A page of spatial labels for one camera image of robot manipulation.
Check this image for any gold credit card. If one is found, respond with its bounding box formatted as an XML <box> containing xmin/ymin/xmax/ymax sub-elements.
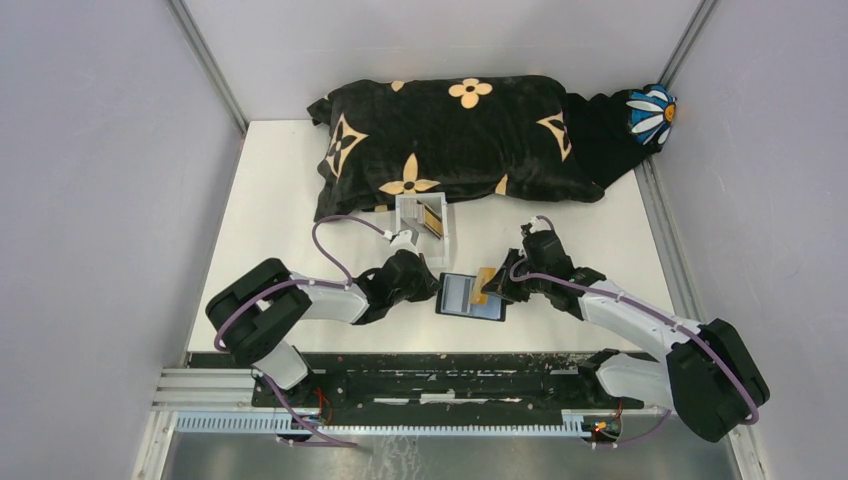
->
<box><xmin>470</xmin><ymin>267</ymin><xmax>497</xmax><ymax>306</ymax></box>

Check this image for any white slotted cable duct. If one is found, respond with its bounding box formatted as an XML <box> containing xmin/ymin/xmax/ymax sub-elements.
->
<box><xmin>173</xmin><ymin>410</ymin><xmax>591</xmax><ymax>437</ymax></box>

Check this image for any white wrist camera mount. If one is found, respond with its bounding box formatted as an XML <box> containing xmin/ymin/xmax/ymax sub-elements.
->
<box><xmin>383</xmin><ymin>229</ymin><xmax>420</xmax><ymax>256</ymax></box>
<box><xmin>520</xmin><ymin>222</ymin><xmax>543</xmax><ymax>238</ymax></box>

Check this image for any black cloth with daisy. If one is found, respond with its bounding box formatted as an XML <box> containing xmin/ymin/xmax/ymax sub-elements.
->
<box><xmin>566</xmin><ymin>84</ymin><xmax>677</xmax><ymax>189</ymax></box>

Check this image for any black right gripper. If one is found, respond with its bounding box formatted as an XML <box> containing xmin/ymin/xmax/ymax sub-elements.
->
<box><xmin>481</xmin><ymin>248</ymin><xmax>550</xmax><ymax>303</ymax></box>

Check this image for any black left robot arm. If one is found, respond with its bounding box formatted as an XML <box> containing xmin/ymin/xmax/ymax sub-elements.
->
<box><xmin>205</xmin><ymin>250</ymin><xmax>440</xmax><ymax>407</ymax></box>

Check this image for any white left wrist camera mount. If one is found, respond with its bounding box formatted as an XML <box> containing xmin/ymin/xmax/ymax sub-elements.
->
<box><xmin>383</xmin><ymin>229</ymin><xmax>420</xmax><ymax>256</ymax></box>

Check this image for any black leather card holder wallet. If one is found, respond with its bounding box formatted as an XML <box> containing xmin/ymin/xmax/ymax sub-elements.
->
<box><xmin>435</xmin><ymin>273</ymin><xmax>507</xmax><ymax>322</ymax></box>

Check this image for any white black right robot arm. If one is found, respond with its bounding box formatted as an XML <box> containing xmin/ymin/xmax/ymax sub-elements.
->
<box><xmin>482</xmin><ymin>229</ymin><xmax>770</xmax><ymax>443</ymax></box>

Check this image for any white plastic card tray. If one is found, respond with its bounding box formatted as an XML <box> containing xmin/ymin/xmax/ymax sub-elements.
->
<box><xmin>394</xmin><ymin>192</ymin><xmax>452</xmax><ymax>270</ymax></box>

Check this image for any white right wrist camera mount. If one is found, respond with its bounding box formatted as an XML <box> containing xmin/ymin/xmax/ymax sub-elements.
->
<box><xmin>520</xmin><ymin>222</ymin><xmax>543</xmax><ymax>238</ymax></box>

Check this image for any aluminium frame rail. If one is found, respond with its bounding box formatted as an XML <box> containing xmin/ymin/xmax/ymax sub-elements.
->
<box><xmin>148</xmin><ymin>367</ymin><xmax>753</xmax><ymax>417</ymax></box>

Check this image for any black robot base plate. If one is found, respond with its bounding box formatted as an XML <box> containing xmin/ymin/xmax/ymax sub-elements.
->
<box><xmin>284</xmin><ymin>352</ymin><xmax>644</xmax><ymax>427</ymax></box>

